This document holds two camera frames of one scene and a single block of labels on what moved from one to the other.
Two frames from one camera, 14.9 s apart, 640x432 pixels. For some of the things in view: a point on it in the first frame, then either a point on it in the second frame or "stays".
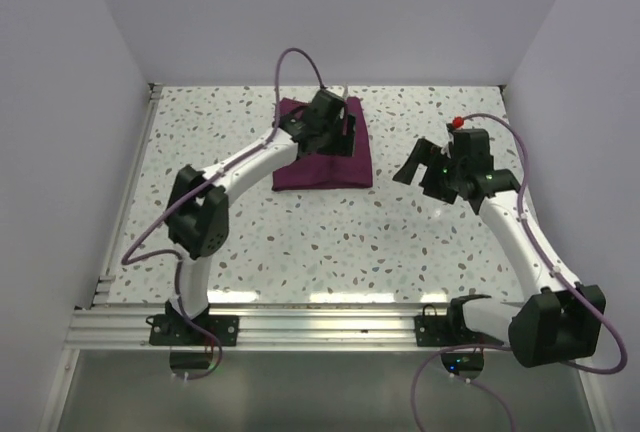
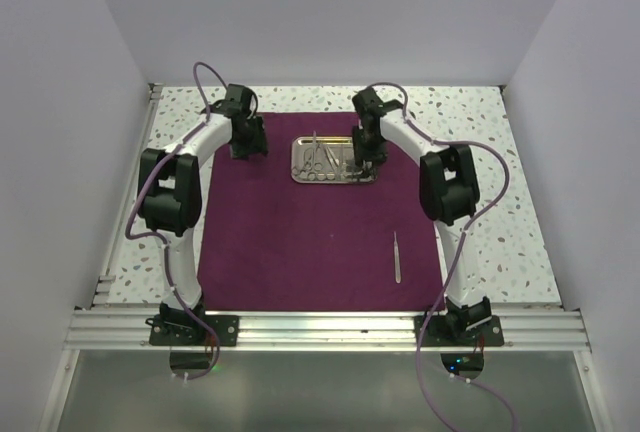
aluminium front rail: (266, 327) stays
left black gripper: (341, 145) to (257, 145)
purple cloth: (320, 171) to (271, 244)
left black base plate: (172, 331) stays
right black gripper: (429, 154) to (362, 155)
